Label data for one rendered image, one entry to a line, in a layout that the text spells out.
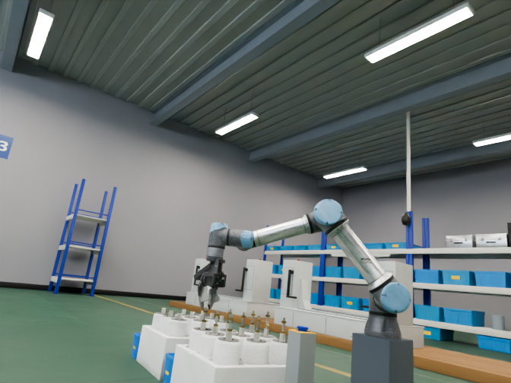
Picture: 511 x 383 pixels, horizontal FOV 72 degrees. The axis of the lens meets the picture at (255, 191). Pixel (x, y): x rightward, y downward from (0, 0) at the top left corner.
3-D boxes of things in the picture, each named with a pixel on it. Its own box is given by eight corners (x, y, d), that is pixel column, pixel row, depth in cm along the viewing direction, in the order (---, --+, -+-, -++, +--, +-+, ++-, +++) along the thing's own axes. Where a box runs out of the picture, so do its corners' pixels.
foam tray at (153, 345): (202, 359, 207) (207, 327, 212) (235, 378, 175) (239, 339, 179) (135, 360, 187) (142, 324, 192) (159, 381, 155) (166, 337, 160)
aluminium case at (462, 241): (458, 252, 553) (458, 239, 558) (484, 251, 524) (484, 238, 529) (445, 248, 530) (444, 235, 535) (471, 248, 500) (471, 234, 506)
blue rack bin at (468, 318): (457, 323, 534) (456, 308, 539) (486, 327, 505) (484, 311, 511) (442, 322, 503) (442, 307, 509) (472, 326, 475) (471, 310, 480)
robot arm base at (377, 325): (376, 333, 162) (377, 311, 164) (408, 339, 150) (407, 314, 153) (357, 333, 153) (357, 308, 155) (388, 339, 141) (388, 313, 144)
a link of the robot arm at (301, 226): (329, 207, 173) (233, 234, 173) (332, 202, 163) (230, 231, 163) (337, 230, 170) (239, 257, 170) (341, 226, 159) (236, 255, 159)
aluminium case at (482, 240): (485, 251, 523) (484, 238, 528) (515, 251, 495) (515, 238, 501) (475, 247, 497) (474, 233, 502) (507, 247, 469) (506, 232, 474)
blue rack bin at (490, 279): (489, 289, 515) (488, 274, 521) (520, 291, 486) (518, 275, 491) (474, 286, 487) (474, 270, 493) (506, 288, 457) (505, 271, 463)
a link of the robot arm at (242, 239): (255, 233, 161) (231, 231, 163) (253, 229, 151) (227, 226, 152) (253, 250, 159) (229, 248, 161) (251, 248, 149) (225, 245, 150)
